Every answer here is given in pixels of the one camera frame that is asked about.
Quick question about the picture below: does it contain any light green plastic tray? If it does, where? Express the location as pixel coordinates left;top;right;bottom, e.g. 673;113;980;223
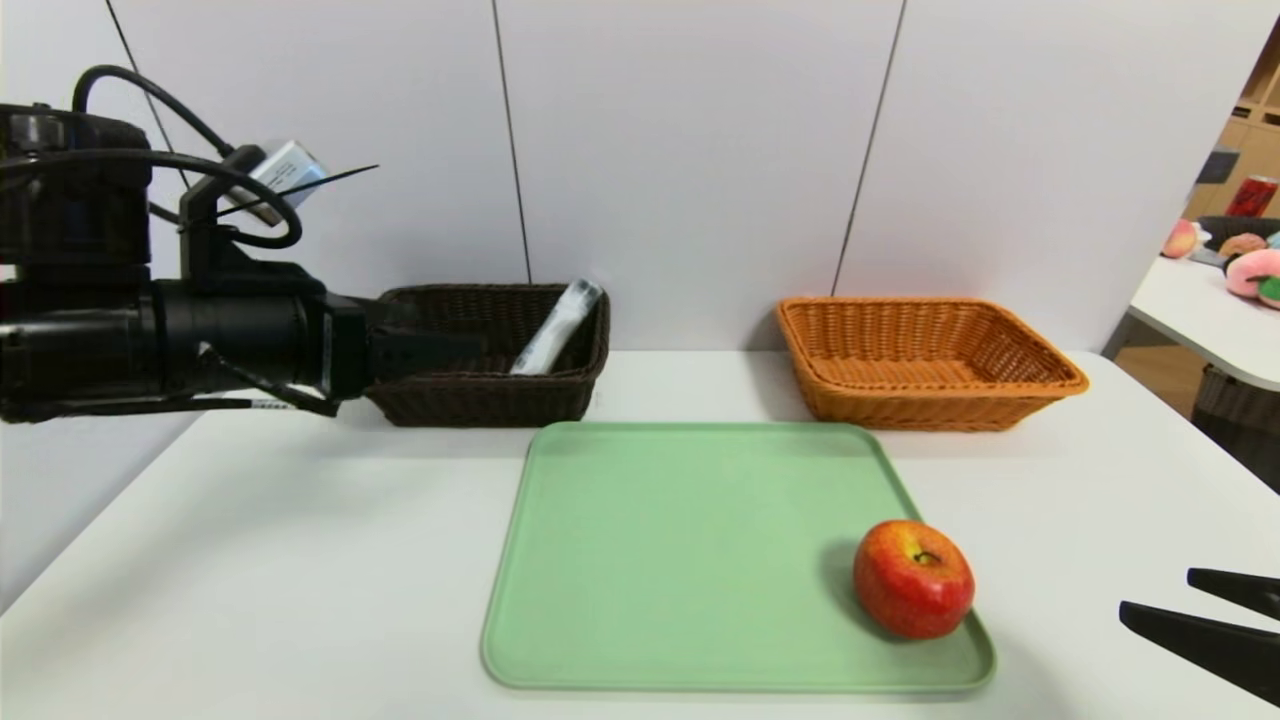
480;421;997;693

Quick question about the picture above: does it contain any wooden shelf unit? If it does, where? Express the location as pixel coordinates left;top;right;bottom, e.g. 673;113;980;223
1185;20;1280;221

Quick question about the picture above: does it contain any white side table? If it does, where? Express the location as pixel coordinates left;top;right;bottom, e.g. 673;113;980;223
1130;255;1280;391

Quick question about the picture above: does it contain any orange wicker basket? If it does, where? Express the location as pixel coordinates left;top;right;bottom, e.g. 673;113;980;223
777;296;1091;432

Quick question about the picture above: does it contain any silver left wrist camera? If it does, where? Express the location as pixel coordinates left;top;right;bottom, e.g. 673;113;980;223
245;140;331;211

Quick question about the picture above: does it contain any pink peach plush toy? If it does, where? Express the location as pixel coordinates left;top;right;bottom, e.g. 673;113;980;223
1226;248;1280;307

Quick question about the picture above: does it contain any black camera cable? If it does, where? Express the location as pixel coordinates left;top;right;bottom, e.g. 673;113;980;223
72;65;241;161

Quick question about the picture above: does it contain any dark brown wicker basket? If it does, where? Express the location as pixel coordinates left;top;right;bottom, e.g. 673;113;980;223
362;284;612;429

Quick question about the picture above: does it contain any dark woven bin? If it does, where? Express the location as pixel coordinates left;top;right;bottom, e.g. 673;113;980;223
1193;363;1280;491

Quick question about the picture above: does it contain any red soda can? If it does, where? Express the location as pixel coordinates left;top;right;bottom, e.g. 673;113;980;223
1225;175;1280;218

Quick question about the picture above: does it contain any black bowl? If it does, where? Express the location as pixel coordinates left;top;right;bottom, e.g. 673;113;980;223
1197;214;1280;251

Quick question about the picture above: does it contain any red apple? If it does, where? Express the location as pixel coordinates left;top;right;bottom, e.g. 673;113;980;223
853;519;976;641

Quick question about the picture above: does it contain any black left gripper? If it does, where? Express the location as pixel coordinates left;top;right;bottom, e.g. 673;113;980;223
153;279;488;401

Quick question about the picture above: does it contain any white bottle with clear cap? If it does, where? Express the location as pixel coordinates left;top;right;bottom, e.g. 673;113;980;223
510;278;606;377

